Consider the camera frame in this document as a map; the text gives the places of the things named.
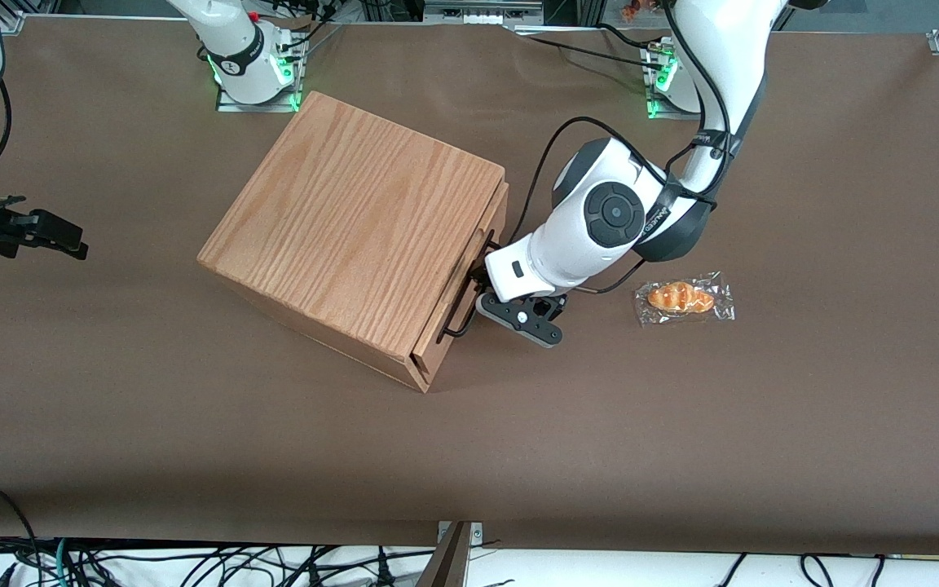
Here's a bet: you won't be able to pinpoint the oak wooden drawer cabinet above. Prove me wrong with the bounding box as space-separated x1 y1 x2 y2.
197 90 506 394

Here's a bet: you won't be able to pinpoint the plastic wrapped bread roll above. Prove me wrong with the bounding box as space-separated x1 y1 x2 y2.
634 271 737 329

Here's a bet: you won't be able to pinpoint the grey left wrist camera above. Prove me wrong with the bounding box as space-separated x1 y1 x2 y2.
476 289 566 349

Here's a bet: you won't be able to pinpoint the brown table cover sheet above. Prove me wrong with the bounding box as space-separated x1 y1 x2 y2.
0 16 939 557

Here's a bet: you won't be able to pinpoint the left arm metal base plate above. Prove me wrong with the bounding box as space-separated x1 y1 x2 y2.
645 45 703 121

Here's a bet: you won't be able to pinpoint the light wooden drawer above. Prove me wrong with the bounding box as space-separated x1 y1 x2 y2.
410 181 511 391

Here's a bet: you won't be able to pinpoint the black base connector cables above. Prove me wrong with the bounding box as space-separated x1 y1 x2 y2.
270 0 342 60

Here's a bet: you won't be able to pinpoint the grey equipment box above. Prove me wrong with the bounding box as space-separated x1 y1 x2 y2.
423 0 545 26

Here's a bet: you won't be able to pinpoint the silver bracket with brown strip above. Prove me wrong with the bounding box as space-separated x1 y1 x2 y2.
416 520 484 587

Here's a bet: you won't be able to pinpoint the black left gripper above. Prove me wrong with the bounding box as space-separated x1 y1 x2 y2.
464 263 497 300

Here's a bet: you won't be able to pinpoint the black metal drawer handle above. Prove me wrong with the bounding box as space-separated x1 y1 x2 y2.
434 228 497 340

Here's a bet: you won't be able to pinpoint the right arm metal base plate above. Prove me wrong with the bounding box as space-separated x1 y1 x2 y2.
215 51 305 113

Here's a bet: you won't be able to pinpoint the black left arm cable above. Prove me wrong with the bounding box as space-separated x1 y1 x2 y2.
509 0 736 247

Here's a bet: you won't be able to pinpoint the long black table cable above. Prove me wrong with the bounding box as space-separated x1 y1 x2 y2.
510 29 666 68

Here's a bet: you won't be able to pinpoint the short black table cable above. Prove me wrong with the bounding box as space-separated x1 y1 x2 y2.
596 22 663 52

